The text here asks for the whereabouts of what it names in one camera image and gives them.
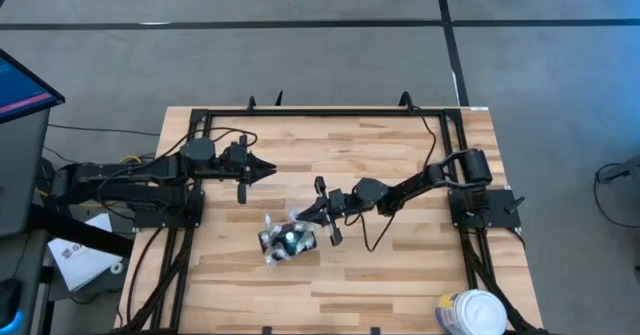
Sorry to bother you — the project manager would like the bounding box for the thin black floor cable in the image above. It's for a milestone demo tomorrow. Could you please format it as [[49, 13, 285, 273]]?
[[47, 122, 162, 138]]

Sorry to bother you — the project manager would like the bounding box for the black metal table frame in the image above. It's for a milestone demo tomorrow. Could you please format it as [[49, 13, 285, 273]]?
[[115, 105, 549, 335]]

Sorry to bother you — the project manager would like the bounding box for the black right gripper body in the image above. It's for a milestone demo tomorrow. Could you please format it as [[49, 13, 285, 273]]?
[[313, 175, 347, 248]]

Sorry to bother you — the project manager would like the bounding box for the black looped floor cable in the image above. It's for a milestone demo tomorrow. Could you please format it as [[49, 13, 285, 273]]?
[[592, 162, 640, 229]]

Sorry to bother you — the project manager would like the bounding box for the black desk beam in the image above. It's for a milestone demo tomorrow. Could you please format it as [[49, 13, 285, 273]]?
[[27, 202, 135, 259]]

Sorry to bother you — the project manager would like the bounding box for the green white toothbrush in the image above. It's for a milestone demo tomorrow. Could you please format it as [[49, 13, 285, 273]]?
[[264, 239, 290, 261]]

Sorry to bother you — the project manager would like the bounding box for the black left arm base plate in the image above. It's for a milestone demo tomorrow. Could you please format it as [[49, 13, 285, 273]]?
[[132, 188, 205, 230]]

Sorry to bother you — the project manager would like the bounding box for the black device with light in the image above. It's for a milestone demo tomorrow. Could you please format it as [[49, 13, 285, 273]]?
[[0, 277, 24, 334]]

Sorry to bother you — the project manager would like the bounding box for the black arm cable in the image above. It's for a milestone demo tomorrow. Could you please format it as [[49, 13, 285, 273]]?
[[97, 126, 259, 206], [357, 103, 439, 254]]

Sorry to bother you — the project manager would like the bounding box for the blue screen monitor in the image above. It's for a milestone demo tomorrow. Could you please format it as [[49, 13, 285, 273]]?
[[0, 47, 67, 125]]

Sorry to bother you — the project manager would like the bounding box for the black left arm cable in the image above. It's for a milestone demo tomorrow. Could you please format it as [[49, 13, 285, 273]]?
[[97, 126, 259, 206]]

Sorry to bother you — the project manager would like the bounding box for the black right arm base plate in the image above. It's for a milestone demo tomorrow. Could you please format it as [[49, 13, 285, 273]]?
[[447, 187, 522, 230]]

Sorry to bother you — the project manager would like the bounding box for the black wire basket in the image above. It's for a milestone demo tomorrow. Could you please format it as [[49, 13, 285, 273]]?
[[257, 218, 318, 262]]

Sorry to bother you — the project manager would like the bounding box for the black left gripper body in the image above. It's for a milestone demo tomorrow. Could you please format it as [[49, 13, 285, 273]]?
[[218, 134, 252, 205]]

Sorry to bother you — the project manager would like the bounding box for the yellow cable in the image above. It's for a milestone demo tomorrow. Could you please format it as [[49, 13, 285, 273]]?
[[34, 153, 151, 209]]

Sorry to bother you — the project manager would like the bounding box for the white lidded tub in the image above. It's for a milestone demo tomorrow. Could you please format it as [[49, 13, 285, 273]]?
[[432, 288, 509, 335]]

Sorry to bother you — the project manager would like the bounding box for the black base cable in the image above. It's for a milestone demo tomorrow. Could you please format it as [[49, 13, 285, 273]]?
[[124, 227, 166, 326]]

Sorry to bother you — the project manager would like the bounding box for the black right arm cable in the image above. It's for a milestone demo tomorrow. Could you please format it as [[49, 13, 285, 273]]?
[[357, 103, 439, 254]]

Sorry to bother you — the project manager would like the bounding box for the white printed booklet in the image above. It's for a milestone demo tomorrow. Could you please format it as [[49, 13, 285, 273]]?
[[47, 212, 124, 293]]

